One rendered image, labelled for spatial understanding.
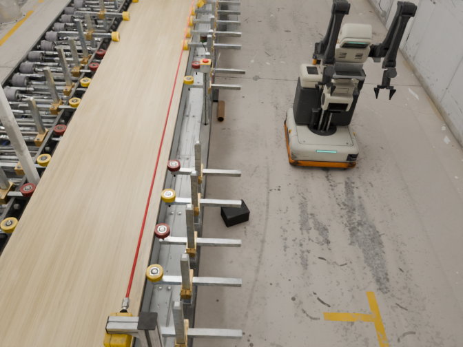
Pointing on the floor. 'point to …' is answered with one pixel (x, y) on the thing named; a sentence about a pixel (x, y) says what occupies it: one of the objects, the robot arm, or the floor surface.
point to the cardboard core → (220, 111)
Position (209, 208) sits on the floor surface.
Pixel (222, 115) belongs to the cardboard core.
